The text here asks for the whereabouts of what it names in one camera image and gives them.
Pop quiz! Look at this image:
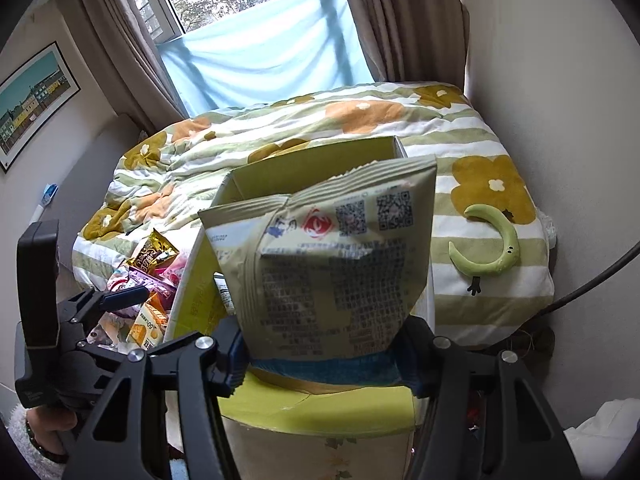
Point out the floral striped blanket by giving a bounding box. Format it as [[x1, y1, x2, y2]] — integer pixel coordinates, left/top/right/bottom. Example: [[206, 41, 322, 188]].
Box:
[[70, 80, 557, 351]]

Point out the light blue cloth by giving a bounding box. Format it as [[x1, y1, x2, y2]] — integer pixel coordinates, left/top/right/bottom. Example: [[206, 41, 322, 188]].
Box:
[[157, 0, 373, 116]]

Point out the framed wall picture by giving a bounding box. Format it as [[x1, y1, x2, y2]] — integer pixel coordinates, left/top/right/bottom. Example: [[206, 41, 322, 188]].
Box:
[[0, 41, 81, 173]]

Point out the beige snack bag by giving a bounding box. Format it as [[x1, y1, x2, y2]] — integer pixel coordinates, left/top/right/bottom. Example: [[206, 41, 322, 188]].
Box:
[[197, 155, 438, 376]]

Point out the pale crumpled clothing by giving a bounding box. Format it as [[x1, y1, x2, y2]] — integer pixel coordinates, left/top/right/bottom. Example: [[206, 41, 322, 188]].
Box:
[[562, 397, 640, 480]]

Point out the brown curtain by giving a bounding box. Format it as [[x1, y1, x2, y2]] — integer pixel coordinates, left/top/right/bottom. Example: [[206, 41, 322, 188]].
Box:
[[340, 0, 471, 86], [70, 0, 188, 131]]

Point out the black cable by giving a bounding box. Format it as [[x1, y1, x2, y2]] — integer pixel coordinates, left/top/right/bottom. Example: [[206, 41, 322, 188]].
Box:
[[537, 240, 640, 318]]

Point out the cream floral pillow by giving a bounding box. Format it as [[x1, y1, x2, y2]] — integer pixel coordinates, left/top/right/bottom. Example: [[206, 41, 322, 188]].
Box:
[[220, 417, 416, 480]]

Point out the grey bed headboard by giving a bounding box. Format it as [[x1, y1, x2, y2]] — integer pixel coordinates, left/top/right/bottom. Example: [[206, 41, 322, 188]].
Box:
[[60, 112, 151, 261]]

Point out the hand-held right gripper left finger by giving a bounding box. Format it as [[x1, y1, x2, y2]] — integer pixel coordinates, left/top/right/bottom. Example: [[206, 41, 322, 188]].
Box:
[[59, 316, 253, 480]]

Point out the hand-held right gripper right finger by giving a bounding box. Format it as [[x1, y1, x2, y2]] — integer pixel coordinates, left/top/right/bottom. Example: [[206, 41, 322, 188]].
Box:
[[397, 316, 583, 480]]

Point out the person's left forearm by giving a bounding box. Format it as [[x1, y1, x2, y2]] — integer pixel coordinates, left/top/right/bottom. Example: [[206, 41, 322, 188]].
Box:
[[7, 405, 68, 480]]

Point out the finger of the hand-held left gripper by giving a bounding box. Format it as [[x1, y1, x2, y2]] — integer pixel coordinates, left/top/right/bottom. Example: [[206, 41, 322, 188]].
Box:
[[60, 286, 152, 324]]

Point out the green moon plush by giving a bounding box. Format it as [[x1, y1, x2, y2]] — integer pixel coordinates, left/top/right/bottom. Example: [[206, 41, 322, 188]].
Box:
[[448, 203, 521, 277]]

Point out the person's left hand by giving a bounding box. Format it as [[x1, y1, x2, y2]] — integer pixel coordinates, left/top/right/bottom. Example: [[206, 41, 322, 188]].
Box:
[[27, 405, 78, 440]]

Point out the cardboard box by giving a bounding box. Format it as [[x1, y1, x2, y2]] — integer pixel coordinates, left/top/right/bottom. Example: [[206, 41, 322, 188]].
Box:
[[160, 135, 437, 433]]

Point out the pile of snack packets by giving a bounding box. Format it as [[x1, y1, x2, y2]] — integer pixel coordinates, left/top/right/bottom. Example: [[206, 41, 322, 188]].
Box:
[[87, 228, 191, 356]]

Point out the blue white brush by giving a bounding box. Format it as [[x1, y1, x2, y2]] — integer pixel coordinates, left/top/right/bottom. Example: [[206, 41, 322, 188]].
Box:
[[30, 182, 60, 226]]

